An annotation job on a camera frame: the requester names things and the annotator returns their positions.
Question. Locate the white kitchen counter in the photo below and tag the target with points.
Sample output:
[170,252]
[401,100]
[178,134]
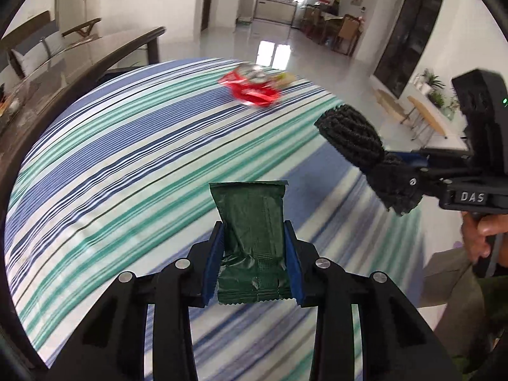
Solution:
[274,10]

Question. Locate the grey cushion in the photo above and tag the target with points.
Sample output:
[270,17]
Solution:
[37,53]

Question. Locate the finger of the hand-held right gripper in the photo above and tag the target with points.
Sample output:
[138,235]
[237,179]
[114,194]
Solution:
[426,184]
[440,156]

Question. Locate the person's right hand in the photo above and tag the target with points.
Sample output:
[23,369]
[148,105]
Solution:
[478,230]

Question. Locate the red snack wrapper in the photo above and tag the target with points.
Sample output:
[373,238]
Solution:
[254,93]

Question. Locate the wooden sofa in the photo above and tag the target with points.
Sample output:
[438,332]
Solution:
[24,27]

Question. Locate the dark wooden glass-top table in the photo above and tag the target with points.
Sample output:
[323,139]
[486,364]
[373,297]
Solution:
[47,99]

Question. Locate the round low wooden table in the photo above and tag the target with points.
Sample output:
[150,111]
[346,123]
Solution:
[391,105]

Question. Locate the person's beige trouser leg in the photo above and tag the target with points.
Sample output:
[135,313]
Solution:
[448,278]

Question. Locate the green foil wrapper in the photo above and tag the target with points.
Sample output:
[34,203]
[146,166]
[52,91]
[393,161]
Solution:
[250,226]

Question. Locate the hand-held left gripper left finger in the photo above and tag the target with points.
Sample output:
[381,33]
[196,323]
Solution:
[212,262]

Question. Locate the white door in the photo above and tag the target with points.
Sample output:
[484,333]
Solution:
[75,0]

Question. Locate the wooden dining chair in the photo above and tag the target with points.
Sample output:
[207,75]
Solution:
[309,22]
[350,33]

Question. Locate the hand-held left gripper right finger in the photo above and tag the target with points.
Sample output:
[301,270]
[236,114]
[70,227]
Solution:
[293,262]

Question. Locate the yellow snack wrapper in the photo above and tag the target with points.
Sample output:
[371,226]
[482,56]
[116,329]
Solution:
[285,79]

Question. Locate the tall black cabinet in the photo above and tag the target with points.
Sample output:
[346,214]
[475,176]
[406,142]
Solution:
[412,31]

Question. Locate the dining table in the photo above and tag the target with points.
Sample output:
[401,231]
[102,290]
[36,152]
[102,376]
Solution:
[330,20]

